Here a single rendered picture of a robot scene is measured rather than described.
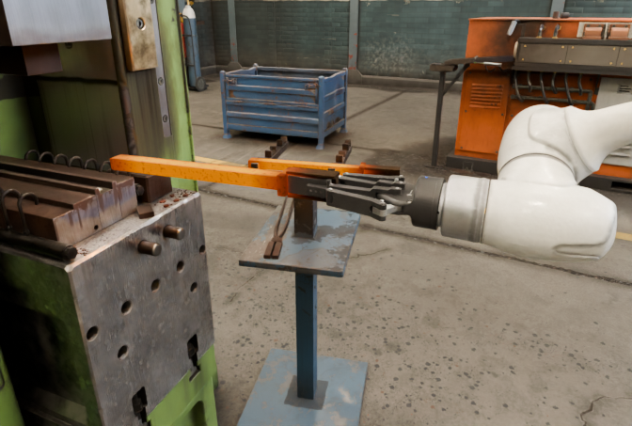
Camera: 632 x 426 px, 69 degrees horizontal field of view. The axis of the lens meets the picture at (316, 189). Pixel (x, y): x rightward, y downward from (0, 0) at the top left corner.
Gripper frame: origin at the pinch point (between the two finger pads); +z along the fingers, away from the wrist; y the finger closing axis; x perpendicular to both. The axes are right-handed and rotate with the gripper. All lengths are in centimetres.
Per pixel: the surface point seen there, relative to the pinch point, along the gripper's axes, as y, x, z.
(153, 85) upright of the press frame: 33, 7, 58
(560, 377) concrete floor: 101, -106, -62
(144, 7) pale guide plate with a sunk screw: 31, 26, 56
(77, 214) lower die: -7.3, -10.4, 43.9
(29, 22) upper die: -9, 23, 44
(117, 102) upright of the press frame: 23, 4, 61
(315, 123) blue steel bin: 356, -83, 144
